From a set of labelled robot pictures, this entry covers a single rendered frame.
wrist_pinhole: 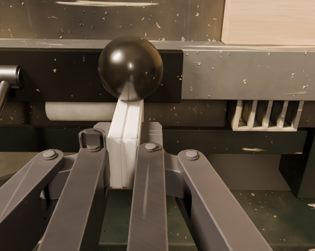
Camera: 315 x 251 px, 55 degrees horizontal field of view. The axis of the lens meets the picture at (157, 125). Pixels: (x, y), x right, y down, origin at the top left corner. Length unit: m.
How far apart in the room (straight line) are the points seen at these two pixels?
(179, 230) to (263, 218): 0.12
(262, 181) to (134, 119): 2.08
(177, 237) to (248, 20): 0.27
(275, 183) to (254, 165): 0.18
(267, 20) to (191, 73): 0.09
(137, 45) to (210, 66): 0.14
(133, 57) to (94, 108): 0.17
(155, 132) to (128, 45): 0.05
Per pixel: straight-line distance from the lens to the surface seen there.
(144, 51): 0.17
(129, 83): 0.16
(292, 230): 0.46
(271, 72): 0.31
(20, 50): 0.30
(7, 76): 0.30
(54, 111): 0.33
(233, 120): 0.34
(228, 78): 0.30
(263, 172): 2.18
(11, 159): 2.64
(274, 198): 0.50
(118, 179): 0.15
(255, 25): 0.32
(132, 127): 0.15
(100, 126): 0.17
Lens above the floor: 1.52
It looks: 29 degrees down
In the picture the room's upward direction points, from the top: 105 degrees counter-clockwise
